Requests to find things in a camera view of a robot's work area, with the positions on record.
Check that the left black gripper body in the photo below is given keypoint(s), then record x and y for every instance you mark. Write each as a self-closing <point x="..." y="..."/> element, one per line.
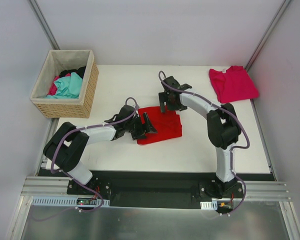
<point x="139" y="125"/>

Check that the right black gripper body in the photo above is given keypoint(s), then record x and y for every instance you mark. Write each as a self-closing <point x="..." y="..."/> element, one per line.
<point x="168" y="99"/>

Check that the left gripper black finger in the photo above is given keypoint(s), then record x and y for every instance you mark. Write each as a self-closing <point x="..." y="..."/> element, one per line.
<point x="138" y="135"/>
<point x="148" y="127"/>

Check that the red t shirt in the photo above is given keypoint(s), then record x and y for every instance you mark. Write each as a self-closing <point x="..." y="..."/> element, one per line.
<point x="168" y="125"/>

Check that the magenta t shirt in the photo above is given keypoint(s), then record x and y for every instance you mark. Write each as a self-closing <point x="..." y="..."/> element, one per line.
<point x="232" y="84"/>

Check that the wicker basket with cloth liner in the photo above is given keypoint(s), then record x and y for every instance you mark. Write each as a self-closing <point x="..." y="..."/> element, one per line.
<point x="57" y="61"/>

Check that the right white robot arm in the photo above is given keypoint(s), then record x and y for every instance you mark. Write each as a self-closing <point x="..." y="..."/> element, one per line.
<point x="222" y="129"/>

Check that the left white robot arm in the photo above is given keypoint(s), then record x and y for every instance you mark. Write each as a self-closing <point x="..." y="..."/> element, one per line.
<point x="66" y="146"/>

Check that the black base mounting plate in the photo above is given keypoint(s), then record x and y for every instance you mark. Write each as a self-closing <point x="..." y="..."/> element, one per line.
<point x="161" y="190"/>

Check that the black t shirt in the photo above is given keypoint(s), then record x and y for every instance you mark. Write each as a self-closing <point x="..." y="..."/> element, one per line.
<point x="80" y="72"/>

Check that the teal t shirt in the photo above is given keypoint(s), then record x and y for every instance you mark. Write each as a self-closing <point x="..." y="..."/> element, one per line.
<point x="72" y="87"/>

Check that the pink t shirt in basket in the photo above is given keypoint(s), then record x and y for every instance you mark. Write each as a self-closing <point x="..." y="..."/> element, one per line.
<point x="56" y="87"/>

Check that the right white cable duct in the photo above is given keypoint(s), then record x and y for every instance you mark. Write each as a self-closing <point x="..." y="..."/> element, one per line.
<point x="209" y="205"/>

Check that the white cable duct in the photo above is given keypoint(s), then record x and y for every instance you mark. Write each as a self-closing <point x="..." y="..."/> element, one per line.
<point x="209" y="205"/>
<point x="55" y="201"/>

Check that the aluminium frame rail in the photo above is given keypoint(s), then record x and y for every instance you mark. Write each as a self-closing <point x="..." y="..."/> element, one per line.
<point x="45" y="185"/>

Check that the left white cable duct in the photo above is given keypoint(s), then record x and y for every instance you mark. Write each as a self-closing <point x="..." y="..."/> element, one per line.
<point x="55" y="201"/>

